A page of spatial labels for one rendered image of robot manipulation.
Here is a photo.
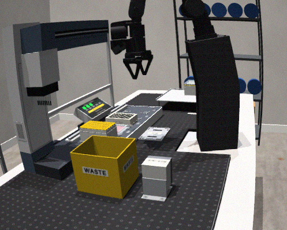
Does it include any yellow waste bin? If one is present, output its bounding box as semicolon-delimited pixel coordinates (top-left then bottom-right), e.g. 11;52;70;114
70;135;139;199

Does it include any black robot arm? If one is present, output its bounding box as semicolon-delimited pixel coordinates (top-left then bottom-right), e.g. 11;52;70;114
110;0;217;55

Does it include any white well plate with pink wells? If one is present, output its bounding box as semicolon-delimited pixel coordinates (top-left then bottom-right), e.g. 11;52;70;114
116;124;129;135

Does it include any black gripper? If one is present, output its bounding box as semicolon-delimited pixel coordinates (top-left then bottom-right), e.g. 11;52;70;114
123;37;153;79

